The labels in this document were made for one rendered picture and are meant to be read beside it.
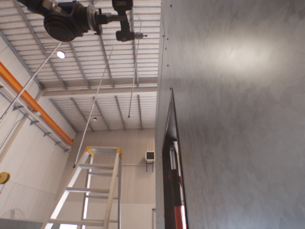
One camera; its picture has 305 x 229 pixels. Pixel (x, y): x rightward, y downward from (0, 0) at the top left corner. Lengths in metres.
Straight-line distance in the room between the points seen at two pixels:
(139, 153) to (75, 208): 5.50
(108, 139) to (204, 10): 12.25
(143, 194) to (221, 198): 10.55
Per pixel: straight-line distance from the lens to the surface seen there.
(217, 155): 0.19
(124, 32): 0.98
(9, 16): 8.53
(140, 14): 6.78
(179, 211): 0.78
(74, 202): 11.77
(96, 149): 1.59
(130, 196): 10.78
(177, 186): 0.79
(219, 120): 0.18
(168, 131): 0.75
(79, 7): 1.03
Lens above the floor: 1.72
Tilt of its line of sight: 37 degrees up
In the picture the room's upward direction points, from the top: straight up
